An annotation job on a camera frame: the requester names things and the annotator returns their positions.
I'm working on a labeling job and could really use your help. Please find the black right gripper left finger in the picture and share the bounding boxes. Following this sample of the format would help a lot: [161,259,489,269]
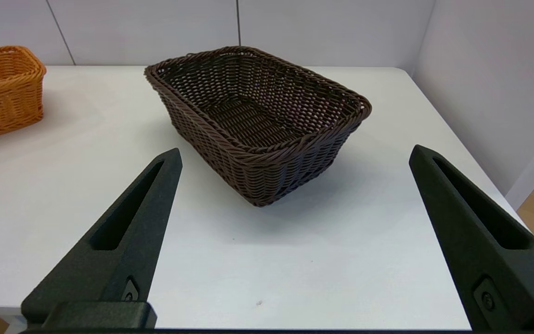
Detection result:
[21,148,183,324]

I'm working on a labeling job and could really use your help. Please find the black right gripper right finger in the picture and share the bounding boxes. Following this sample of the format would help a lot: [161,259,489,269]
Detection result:
[409,145,534,331]

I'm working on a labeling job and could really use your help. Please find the dark brown wicker basket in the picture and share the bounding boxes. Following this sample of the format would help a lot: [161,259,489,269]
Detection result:
[145,45,372,207]

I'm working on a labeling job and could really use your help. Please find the orange wicker basket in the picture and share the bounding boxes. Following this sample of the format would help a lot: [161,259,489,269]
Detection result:
[0,45,47,143]

